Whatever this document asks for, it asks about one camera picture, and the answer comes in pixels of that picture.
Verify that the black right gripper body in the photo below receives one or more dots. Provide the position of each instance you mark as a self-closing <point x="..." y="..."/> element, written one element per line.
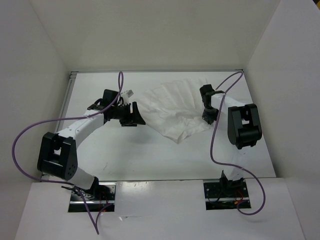
<point x="210" y="112"/>

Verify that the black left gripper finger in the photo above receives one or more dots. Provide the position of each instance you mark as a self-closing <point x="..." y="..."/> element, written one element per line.
<point x="127" y="124"/>
<point x="136" y="116"/>

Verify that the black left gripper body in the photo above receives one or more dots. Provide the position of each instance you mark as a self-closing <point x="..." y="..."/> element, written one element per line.
<point x="123" y="113"/>

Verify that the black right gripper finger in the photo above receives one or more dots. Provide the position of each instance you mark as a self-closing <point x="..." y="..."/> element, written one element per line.
<point x="210" y="120"/>
<point x="206" y="119"/>

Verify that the white skirt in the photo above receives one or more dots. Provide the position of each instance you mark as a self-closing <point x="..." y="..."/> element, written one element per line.
<point x="174" y="109"/>

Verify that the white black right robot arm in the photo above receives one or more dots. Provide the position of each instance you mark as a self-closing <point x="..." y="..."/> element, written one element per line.
<point x="243" y="129"/>

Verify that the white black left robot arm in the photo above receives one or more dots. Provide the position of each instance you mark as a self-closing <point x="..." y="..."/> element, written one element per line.
<point x="58" y="151"/>

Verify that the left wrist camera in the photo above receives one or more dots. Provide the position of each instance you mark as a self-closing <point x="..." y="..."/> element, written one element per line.
<point x="125" y="97"/>

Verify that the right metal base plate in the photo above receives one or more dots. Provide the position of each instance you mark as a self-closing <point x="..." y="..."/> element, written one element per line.
<point x="222" y="194"/>

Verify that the metal base plate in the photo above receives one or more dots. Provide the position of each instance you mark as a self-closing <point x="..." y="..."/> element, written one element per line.
<point x="222" y="194"/>
<point x="103" y="201"/>

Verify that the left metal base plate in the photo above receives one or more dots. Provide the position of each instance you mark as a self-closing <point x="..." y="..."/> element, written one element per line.
<point x="103" y="201"/>

